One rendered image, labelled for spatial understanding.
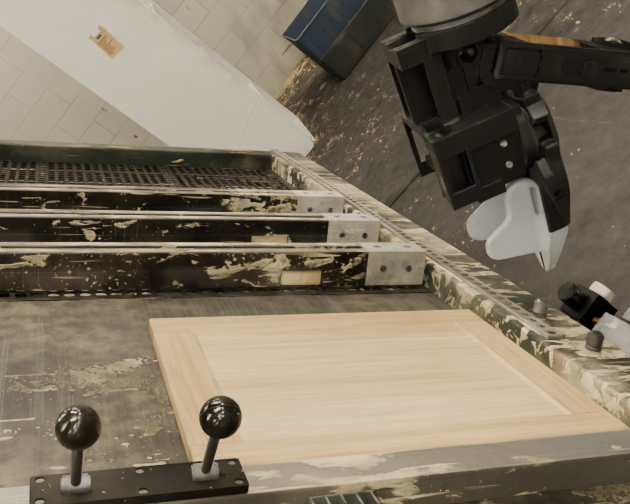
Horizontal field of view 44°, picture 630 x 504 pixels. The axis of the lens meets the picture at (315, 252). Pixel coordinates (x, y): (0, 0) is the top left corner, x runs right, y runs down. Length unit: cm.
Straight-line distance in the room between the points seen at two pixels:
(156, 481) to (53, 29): 407
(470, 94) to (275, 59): 573
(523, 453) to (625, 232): 177
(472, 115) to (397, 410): 57
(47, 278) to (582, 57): 104
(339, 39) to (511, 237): 468
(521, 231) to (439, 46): 15
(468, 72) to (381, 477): 46
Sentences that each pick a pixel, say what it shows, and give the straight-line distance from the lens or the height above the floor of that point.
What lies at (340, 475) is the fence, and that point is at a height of 126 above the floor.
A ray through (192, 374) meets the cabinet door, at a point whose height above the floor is 134.
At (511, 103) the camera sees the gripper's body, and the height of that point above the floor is 148.
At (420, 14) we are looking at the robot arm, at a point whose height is 157.
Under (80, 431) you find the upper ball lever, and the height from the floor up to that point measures 154.
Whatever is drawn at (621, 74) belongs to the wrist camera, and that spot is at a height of 143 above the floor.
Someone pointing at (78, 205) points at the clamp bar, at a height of 144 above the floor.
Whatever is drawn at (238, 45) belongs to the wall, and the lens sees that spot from 617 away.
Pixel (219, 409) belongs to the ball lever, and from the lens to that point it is 68.
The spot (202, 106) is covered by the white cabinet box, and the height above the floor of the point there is 72.
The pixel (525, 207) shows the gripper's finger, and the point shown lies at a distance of 56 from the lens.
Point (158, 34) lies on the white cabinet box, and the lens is 469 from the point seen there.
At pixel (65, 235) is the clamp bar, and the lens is 161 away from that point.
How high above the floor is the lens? 174
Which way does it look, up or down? 25 degrees down
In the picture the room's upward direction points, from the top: 55 degrees counter-clockwise
